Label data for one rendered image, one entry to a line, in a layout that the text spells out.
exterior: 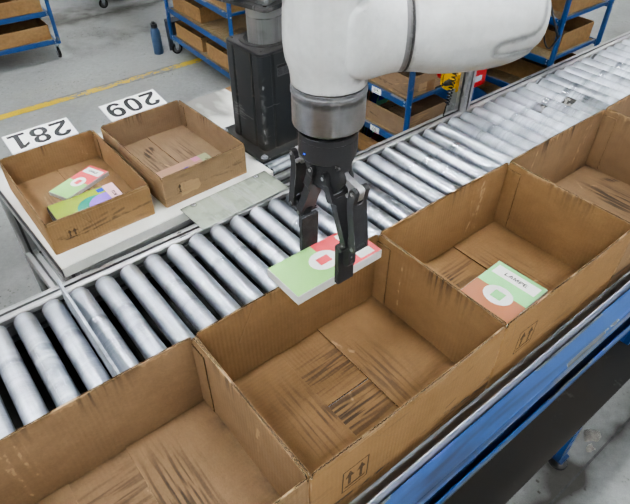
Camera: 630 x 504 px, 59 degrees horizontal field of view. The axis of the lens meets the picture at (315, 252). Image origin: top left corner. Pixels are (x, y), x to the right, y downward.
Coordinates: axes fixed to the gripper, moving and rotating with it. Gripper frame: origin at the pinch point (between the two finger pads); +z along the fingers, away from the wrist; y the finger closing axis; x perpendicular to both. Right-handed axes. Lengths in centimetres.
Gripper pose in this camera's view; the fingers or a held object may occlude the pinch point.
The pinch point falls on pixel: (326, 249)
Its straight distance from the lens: 82.0
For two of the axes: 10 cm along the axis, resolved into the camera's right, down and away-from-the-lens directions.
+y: -6.3, -5.2, 5.8
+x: -7.8, 4.1, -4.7
